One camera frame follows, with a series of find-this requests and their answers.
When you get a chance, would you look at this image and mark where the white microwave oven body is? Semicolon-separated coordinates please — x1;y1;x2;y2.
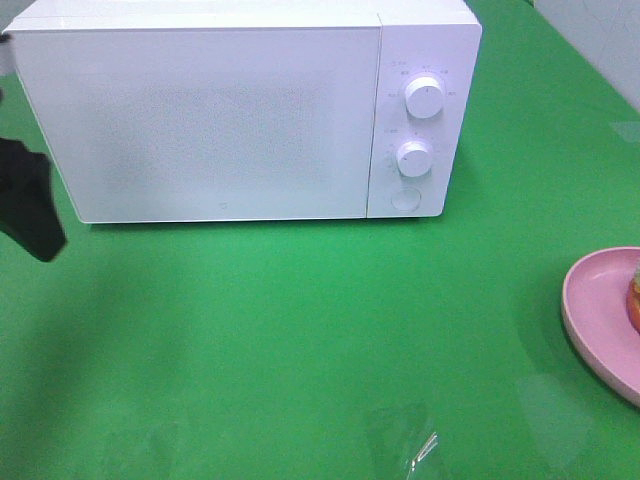
1;1;482;218

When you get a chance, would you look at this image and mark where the pink round plate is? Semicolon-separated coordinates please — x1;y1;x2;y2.
561;246;639;406

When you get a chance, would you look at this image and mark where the burger with lettuce and cheese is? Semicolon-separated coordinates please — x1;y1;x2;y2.
626;267;640;333

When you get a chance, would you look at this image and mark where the white microwave knob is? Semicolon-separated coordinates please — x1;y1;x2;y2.
403;72;445;120
396;140;433;178

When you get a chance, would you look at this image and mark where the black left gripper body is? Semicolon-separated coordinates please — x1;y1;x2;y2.
1;138;66;262

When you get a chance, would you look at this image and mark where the round white door button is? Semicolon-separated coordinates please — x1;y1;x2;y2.
391;187;421;212

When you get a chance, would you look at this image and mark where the white microwave door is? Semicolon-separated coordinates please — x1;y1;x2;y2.
11;28;379;223

